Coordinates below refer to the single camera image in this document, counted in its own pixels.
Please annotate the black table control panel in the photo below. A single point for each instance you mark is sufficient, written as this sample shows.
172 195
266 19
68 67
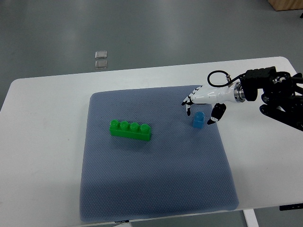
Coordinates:
291 207

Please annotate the blue-grey textured mat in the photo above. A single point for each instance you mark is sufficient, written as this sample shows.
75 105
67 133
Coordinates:
181 170

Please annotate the white table leg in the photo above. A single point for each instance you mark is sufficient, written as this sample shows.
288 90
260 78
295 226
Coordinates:
250 218

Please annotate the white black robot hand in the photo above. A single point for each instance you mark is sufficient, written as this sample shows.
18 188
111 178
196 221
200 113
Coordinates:
216 96

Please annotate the upper metal floor plate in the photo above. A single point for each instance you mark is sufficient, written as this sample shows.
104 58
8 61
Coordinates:
100 54

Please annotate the green four-stud toy block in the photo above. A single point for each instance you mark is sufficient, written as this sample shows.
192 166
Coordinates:
132 130

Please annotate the blue toy block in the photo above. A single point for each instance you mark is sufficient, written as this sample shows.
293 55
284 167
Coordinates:
198 120

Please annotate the lower metal floor plate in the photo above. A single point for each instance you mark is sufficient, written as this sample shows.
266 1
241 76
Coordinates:
101 64

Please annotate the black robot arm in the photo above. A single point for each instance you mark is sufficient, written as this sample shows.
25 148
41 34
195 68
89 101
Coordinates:
282 96

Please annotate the wooden box corner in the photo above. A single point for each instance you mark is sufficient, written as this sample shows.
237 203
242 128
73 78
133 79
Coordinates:
283 5

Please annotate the metal floor plate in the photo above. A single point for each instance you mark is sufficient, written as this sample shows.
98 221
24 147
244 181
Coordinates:
101 64
100 54

